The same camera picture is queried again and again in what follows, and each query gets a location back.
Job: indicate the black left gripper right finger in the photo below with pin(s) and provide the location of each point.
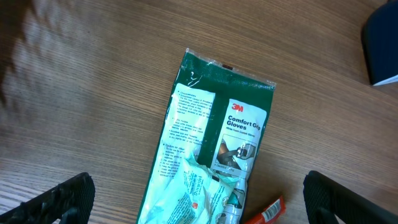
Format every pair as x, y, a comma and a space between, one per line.
326, 201

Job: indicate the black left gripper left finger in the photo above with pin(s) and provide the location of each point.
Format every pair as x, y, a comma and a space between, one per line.
68, 202

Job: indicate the red coffee stick sachet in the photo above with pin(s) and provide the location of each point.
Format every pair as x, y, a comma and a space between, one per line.
270, 214

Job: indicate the pale green wipes sachet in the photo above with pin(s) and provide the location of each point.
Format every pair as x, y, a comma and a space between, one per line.
196, 194

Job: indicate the green 3M sponge packet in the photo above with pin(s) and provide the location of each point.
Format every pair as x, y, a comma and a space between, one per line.
218, 115

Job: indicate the white barcode scanner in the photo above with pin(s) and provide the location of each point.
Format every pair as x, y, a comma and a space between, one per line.
379, 40

